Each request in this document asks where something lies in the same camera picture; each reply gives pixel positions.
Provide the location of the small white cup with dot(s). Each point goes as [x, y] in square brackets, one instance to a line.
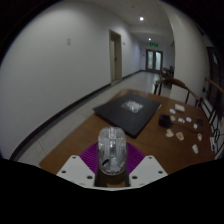
[195, 148]

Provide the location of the small black box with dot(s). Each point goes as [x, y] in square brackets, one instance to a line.
[164, 120]

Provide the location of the glass double door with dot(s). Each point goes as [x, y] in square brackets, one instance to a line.
[154, 60]

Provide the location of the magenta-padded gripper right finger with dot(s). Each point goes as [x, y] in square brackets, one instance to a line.
[150, 168]

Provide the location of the black rectangular mouse pad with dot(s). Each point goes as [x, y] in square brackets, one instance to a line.
[128, 111]

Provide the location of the white flat card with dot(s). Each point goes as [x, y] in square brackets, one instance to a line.
[180, 107]

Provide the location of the transparent computer mouse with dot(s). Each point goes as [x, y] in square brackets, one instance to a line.
[112, 150]

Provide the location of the wooden-railed dark metal chair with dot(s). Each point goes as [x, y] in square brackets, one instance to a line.
[213, 100]

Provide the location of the small pale shell-shaped item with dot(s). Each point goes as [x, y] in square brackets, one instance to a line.
[180, 136]
[170, 133]

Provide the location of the beige side door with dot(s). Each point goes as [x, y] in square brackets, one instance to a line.
[115, 56]

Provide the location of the wooden armchair with curved back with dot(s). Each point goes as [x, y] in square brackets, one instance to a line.
[176, 83]

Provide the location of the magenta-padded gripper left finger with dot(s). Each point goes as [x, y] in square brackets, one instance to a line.
[74, 168]

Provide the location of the dark wooden chairs group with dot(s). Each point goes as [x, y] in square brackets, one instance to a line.
[167, 72]

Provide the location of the green exit sign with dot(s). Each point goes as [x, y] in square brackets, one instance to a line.
[154, 44]

